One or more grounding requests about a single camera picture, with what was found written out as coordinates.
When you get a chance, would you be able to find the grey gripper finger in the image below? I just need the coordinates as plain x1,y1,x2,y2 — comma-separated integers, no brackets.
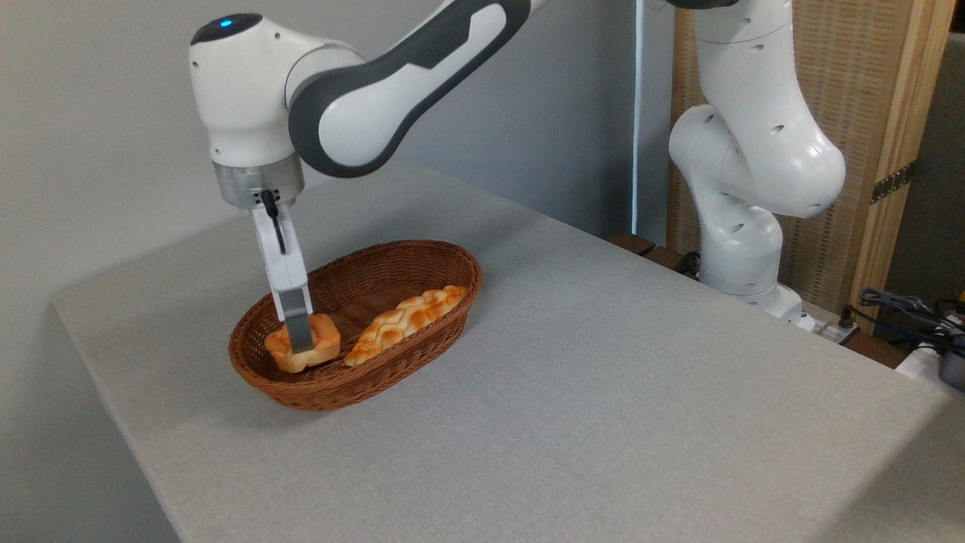
272,284,317,356

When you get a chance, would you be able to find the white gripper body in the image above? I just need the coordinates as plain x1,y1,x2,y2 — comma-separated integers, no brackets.
250,203,310,295

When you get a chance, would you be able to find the round bread roll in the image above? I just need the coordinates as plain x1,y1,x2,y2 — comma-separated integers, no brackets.
264,312,342,374

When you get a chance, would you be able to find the long braided bread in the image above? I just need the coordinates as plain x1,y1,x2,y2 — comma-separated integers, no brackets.
344,284,467,368

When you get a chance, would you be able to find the brown wicker basket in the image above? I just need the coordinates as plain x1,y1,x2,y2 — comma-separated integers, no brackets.
228,240,483,412

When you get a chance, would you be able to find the wooden woven folding screen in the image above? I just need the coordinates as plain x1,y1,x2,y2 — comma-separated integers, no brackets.
667,0,957,337

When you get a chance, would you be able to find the black screen hinge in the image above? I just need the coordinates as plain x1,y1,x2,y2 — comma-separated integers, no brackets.
871,160,918,205

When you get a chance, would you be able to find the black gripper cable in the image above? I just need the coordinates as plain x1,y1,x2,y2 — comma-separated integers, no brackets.
259,189,288,256

